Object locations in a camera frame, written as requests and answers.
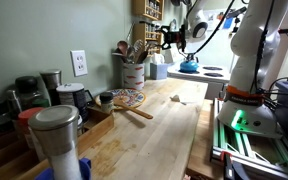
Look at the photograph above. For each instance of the blue kettle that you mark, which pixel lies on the blue kettle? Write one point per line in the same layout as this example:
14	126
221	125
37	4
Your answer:
188	66

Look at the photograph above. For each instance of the wooden spice tray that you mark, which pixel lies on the wooden spice tray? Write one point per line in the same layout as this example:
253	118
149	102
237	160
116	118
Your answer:
97	128

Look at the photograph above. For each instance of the steel lid spice jar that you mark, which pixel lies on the steel lid spice jar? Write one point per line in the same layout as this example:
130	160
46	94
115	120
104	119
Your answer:
51	81

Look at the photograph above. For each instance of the white wall power outlet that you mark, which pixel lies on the white wall power outlet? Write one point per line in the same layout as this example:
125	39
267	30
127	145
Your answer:
79	62

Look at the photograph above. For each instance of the white electric stove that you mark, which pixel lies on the white electric stove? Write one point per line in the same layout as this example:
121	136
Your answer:
200	76

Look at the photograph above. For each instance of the crumpled white paper towel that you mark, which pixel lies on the crumpled white paper towel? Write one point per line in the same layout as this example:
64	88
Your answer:
175	98

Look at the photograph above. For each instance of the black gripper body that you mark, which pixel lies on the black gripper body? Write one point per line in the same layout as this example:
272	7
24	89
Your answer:
178	39

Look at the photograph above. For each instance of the grey metal spoon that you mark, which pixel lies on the grey metal spoon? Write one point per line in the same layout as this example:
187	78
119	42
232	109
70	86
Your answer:
130	52

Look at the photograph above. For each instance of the wooden cooking utensil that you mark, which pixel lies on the wooden cooking utensil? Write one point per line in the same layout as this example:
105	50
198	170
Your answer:
143	56

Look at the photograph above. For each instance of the black clamp red tip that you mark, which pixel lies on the black clamp red tip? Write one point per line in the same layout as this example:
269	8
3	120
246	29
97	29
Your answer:
230	170

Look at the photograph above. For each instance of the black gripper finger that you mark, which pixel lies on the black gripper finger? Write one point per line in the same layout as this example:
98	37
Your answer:
167	45
164	30

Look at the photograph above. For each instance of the blue plastic holder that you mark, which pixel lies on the blue plastic holder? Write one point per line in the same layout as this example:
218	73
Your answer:
85	166

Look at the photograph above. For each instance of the wooden wall spice rack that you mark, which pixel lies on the wooden wall spice rack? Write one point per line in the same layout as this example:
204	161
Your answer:
140	36
149	9

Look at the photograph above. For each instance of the steel salt grinder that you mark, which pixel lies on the steel salt grinder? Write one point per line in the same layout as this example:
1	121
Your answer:
55	133

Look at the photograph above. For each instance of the brown round ladle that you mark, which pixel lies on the brown round ladle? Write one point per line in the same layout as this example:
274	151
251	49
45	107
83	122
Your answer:
122	45

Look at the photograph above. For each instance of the light blue tissue box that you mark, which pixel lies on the light blue tissue box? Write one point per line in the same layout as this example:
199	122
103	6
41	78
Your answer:
159	71

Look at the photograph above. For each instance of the white container red fish print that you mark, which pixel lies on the white container red fish print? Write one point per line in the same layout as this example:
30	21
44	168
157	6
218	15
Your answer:
133	78

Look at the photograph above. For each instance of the blue paper note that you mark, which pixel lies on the blue paper note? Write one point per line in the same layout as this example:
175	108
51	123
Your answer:
228	22

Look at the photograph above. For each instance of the small bottle black cap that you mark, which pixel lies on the small bottle black cap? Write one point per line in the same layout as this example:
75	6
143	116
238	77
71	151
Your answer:
106	101

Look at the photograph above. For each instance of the colourful floral ceramic plate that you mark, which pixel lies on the colourful floral ceramic plate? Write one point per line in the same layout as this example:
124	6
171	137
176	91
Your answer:
130	95

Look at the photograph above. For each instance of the large black lid jar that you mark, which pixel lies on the large black lid jar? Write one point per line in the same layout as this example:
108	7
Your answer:
27	91

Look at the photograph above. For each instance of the aluminium rail base frame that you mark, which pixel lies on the aluminium rail base frame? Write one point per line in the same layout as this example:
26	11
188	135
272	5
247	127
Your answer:
247	146

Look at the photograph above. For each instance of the red lid spice jar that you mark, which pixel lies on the red lid spice jar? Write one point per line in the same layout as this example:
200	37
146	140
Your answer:
25	121

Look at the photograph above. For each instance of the silver lid spice jar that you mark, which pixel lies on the silver lid spice jar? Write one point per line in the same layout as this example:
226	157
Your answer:
80	124

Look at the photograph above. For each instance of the thin silver top bottle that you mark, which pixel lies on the thin silver top bottle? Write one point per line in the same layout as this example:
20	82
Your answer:
13	101

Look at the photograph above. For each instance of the white tissue sheet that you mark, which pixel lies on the white tissue sheet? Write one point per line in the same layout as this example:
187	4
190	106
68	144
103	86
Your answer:
158	58

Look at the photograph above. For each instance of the white refrigerator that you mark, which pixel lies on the white refrigerator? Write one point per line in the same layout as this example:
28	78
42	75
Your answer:
217	46

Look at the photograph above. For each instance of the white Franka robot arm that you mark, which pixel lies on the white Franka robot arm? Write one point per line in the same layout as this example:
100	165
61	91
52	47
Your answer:
250	66

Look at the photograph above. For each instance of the wooden flat spatula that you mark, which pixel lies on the wooden flat spatula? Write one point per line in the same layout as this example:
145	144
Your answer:
137	111

